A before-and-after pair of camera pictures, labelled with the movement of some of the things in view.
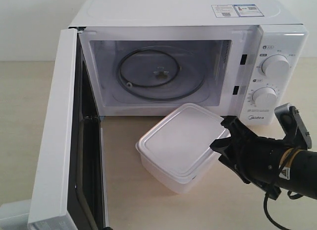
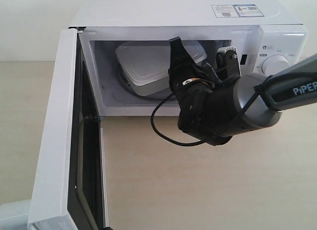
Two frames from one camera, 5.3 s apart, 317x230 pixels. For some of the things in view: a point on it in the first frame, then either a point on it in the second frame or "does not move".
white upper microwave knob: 276,66 does not move
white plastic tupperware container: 177,150 → 145,65
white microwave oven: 242,53 does not move
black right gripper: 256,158 → 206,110
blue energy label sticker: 244,10 does not move
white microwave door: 69,191 does not move
